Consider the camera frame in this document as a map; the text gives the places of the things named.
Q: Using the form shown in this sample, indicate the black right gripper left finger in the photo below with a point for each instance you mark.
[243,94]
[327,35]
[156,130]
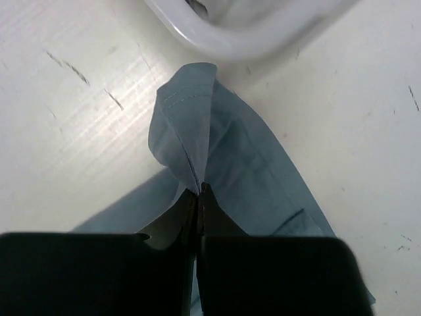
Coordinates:
[145,273]

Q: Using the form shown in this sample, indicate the teal blue t-shirt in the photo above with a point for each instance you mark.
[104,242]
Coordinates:
[205,134]

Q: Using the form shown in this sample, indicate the white plastic basket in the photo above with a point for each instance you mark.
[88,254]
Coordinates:
[244,30]

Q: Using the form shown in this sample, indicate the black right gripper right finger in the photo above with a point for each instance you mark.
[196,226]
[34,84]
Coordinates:
[239,274]

